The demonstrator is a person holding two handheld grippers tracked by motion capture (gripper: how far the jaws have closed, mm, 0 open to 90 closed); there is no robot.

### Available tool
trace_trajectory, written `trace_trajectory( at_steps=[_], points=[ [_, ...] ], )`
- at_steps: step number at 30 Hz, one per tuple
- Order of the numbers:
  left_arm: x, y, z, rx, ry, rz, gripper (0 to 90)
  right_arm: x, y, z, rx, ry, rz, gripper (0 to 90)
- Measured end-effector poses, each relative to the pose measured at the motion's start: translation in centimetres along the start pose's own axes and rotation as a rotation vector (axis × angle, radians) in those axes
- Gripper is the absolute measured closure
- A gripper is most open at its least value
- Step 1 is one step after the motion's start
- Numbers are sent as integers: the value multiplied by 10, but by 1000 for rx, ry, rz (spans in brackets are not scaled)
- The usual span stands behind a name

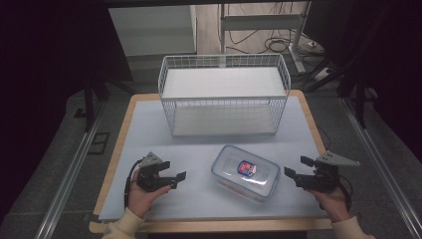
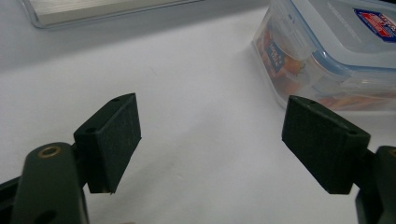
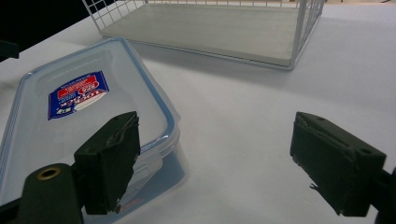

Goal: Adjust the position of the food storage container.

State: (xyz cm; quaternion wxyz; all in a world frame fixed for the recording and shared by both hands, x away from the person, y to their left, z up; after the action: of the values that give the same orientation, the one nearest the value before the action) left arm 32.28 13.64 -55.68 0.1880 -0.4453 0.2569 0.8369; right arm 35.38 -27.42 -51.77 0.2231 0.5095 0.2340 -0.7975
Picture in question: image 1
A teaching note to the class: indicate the light blue table mat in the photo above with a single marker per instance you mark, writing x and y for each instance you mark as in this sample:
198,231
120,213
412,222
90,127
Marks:
199,199

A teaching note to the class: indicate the white power strip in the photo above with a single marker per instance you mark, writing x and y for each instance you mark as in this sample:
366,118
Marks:
321,74

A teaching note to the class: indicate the clear plastic food container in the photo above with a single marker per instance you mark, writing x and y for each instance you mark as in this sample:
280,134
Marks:
232,167

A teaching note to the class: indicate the aluminium floor rail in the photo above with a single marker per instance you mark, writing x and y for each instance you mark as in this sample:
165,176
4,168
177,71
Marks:
381,166
66,182

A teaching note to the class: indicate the person's right hand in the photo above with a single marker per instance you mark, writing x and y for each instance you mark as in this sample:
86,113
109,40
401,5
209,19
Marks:
336,204

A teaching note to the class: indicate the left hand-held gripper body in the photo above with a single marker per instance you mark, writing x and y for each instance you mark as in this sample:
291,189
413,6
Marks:
151,179

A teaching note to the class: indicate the person's left hand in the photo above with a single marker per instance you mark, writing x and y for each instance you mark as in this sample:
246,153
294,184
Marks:
141,199

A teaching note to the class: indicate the white cabinet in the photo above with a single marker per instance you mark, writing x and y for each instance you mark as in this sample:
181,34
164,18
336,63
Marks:
152,30

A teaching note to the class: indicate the black metal stand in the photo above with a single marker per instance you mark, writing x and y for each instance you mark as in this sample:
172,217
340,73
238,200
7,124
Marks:
89,106
360,106

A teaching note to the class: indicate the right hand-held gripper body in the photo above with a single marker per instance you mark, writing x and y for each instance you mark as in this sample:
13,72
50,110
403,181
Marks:
323,181

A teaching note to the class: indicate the dark curtain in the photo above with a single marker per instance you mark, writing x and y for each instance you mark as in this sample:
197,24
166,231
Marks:
40,66
391,66

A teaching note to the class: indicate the white metal desk frame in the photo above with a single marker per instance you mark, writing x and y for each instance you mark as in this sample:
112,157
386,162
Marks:
258,21

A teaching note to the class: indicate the black floor plate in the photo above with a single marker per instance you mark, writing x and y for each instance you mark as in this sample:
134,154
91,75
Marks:
99,143

